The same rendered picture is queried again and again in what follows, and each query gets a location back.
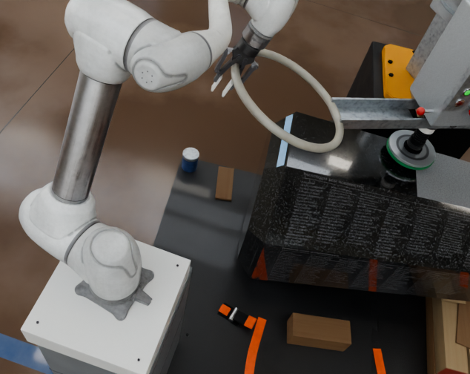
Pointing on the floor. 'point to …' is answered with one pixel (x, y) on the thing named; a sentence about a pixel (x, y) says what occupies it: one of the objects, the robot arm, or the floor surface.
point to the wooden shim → (224, 183)
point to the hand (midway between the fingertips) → (222, 85)
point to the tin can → (190, 159)
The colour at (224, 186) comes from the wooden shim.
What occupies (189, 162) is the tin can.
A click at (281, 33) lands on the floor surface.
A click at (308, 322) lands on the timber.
